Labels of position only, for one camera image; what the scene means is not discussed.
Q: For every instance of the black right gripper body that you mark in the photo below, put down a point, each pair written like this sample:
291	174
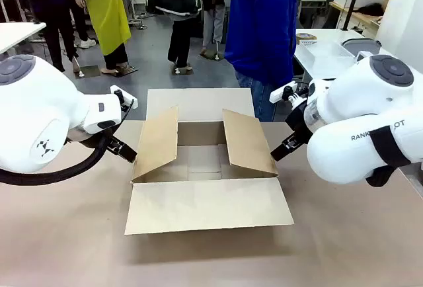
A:
299	118

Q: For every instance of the brown cardboard box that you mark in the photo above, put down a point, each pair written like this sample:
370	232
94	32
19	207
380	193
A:
205	168

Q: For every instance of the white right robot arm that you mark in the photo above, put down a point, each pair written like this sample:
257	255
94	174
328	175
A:
363	102

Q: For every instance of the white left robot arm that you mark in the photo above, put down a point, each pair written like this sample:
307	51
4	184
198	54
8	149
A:
36	111

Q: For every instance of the white table with tape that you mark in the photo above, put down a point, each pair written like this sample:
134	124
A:
307	65

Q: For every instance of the clear plastic tray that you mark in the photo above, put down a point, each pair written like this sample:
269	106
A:
325	56

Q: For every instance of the brown packing tape roll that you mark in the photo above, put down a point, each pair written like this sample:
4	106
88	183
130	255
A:
306	38

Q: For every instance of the dark floor plate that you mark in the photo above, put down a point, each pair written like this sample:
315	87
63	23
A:
90	71
182	70
212	55
123	70

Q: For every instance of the grey round bin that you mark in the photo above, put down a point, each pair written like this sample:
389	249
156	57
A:
361	45

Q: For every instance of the person in blue jacket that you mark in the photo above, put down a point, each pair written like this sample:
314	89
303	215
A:
261	25

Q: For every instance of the wooden desk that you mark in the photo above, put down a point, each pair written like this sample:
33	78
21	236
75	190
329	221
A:
360	17

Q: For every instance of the black bag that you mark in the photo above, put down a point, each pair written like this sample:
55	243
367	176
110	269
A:
371	9

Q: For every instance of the figure in grey clothes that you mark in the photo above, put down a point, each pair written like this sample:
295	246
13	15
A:
213	12

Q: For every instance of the figure with yellow apron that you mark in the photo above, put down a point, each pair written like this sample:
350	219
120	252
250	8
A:
109	16

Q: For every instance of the figure in black clothes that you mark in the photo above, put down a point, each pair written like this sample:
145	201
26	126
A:
56	19

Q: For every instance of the figure in striped black jacket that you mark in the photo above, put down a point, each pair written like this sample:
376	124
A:
178	9

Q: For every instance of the white side table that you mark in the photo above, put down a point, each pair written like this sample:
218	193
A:
16	34

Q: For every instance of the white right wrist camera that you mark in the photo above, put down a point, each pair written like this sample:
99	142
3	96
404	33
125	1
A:
282	92

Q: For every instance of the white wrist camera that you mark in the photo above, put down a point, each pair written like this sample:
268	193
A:
124	94
282	92

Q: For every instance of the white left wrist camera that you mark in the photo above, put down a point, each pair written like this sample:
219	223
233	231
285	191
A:
124	94

